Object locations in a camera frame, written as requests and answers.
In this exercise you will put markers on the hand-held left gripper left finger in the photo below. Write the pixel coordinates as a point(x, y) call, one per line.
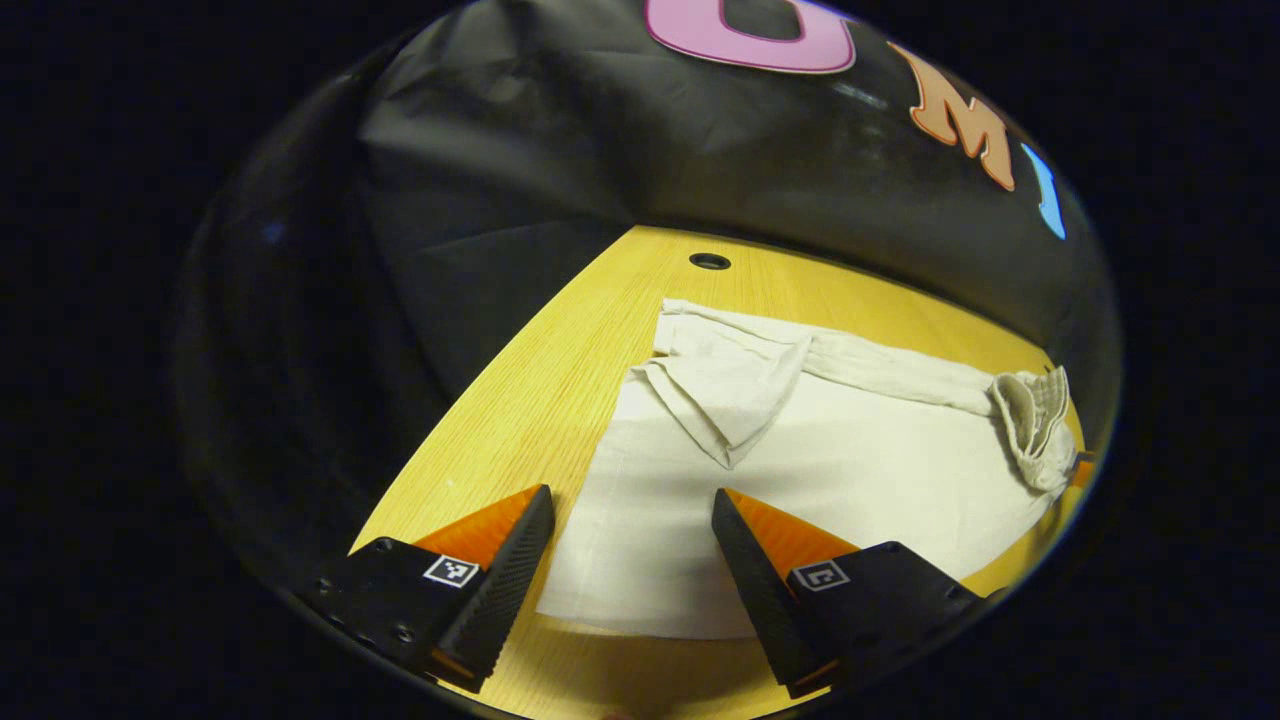
point(505, 590)

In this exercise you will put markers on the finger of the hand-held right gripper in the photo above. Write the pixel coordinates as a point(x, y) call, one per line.
point(1083, 470)

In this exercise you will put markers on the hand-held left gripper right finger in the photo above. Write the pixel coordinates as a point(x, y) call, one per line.
point(755, 590)

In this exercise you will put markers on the white jeans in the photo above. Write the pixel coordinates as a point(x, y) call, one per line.
point(850, 470)

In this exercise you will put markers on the black backdrop cloth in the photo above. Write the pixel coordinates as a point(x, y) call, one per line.
point(560, 150)

